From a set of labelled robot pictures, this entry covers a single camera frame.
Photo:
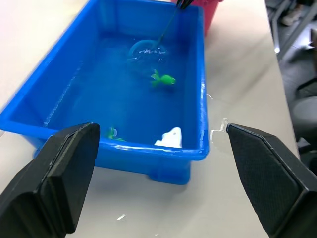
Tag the blue plastic tub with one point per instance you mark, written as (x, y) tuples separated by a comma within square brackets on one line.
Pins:
[(119, 99)]

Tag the green toy fish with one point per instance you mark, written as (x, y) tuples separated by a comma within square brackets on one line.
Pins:
[(112, 134), (163, 80)]

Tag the pink plastic bucket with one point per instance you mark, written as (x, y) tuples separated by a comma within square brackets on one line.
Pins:
[(210, 12)]

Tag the dark office chair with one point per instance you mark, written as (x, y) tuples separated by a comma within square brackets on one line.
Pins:
[(305, 104)]

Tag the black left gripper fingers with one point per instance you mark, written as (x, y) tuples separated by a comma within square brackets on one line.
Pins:
[(183, 3)]

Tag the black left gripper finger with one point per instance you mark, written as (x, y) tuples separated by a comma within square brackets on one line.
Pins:
[(49, 183), (270, 178)]

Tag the small fishing net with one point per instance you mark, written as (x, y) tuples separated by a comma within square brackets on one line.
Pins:
[(153, 47)]

